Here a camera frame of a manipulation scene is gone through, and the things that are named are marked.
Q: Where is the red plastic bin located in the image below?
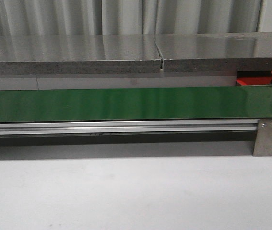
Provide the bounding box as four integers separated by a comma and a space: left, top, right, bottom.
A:
236, 71, 272, 86

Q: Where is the right grey stone slab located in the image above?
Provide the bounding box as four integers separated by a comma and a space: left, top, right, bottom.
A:
155, 32, 272, 72

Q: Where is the grey stone slab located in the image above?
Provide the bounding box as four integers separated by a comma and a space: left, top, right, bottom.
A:
0, 34, 163, 75
155, 32, 272, 72

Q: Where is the grey curtain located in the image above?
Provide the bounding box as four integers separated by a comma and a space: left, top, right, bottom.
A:
0, 0, 272, 35

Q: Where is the steel conveyor support bracket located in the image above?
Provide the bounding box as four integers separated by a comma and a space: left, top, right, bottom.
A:
253, 119, 272, 157

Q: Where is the left grey stone slab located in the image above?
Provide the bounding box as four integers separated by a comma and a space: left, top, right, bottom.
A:
0, 34, 163, 75

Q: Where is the aluminium conveyor frame rail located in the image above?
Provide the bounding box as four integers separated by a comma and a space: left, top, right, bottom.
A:
0, 119, 259, 136

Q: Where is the green conveyor belt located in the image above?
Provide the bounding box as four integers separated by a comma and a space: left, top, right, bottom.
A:
0, 86, 272, 123

